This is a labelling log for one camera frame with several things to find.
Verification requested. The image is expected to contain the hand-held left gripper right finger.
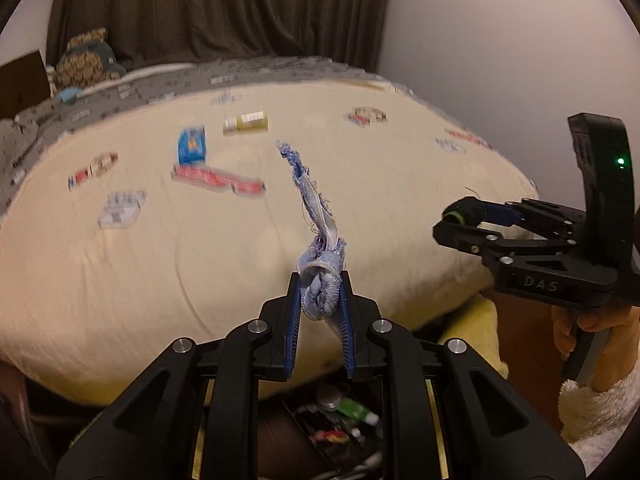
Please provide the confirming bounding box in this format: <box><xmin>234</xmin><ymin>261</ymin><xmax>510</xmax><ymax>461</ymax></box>
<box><xmin>340</xmin><ymin>270</ymin><xmax>586</xmax><ymax>480</ymax></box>

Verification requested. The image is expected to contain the brown curtain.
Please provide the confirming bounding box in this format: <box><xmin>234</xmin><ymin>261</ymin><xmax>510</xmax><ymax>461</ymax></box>
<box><xmin>47</xmin><ymin>0</ymin><xmax>396</xmax><ymax>73</ymax></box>

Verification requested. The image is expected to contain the pink round tin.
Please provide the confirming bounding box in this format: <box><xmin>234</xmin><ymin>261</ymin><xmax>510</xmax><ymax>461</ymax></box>
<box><xmin>315</xmin><ymin>386</ymin><xmax>342</xmax><ymax>410</ymax></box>

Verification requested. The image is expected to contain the small yellow bottle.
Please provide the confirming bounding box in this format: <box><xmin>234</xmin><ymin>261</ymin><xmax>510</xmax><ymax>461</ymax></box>
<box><xmin>223</xmin><ymin>111</ymin><xmax>269</xmax><ymax>134</ymax></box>

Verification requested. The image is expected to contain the red wrapper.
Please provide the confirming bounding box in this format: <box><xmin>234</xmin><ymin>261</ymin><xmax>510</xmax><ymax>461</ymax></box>
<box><xmin>311</xmin><ymin>428</ymin><xmax>348</xmax><ymax>446</ymax></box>

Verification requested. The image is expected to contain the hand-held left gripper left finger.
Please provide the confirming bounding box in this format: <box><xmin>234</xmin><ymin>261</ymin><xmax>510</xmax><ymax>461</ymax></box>
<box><xmin>55</xmin><ymin>270</ymin><xmax>303</xmax><ymax>480</ymax></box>

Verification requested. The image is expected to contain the green tube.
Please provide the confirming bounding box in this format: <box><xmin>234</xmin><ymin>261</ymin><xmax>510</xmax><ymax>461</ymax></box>
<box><xmin>336</xmin><ymin>396</ymin><xmax>380</xmax><ymax>425</ymax></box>

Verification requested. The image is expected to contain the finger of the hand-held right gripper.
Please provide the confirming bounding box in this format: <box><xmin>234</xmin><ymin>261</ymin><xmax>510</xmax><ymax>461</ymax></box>
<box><xmin>470</xmin><ymin>197</ymin><xmax>587</xmax><ymax>235</ymax></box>
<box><xmin>432</xmin><ymin>220</ymin><xmax>583</xmax><ymax>272</ymax></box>

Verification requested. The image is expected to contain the cream printed blanket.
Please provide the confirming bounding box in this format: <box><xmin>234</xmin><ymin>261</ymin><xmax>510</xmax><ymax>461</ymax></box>
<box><xmin>0</xmin><ymin>77</ymin><xmax>542</xmax><ymax>407</ymax></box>

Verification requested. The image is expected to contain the person's right forearm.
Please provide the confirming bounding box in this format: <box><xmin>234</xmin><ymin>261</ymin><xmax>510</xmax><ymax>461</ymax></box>
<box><xmin>557</xmin><ymin>360</ymin><xmax>640</xmax><ymax>457</ymax></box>

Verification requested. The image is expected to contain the person's right hand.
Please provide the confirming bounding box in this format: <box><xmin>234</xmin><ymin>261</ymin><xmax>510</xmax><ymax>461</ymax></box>
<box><xmin>551</xmin><ymin>304</ymin><xmax>640</xmax><ymax>392</ymax></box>

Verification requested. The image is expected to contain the blue packet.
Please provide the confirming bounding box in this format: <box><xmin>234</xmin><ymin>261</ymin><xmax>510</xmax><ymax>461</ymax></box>
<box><xmin>177</xmin><ymin>126</ymin><xmax>207</xmax><ymax>165</ymax></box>

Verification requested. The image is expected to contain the dark bin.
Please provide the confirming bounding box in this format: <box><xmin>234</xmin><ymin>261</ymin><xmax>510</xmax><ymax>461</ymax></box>
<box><xmin>257</xmin><ymin>382</ymin><xmax>390</xmax><ymax>480</ymax></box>

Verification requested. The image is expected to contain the blue frayed cloth strip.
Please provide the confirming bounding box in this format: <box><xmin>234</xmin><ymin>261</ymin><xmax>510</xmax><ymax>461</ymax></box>
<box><xmin>276</xmin><ymin>140</ymin><xmax>349</xmax><ymax>322</ymax></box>

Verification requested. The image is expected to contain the small black jar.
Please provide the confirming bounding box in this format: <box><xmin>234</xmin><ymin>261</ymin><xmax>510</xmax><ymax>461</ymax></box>
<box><xmin>442</xmin><ymin>197</ymin><xmax>482</xmax><ymax>227</ymax></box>

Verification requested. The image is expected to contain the yellow fleece blanket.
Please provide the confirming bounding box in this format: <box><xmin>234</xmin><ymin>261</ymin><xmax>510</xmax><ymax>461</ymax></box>
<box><xmin>30</xmin><ymin>292</ymin><xmax>508</xmax><ymax>443</ymax></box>

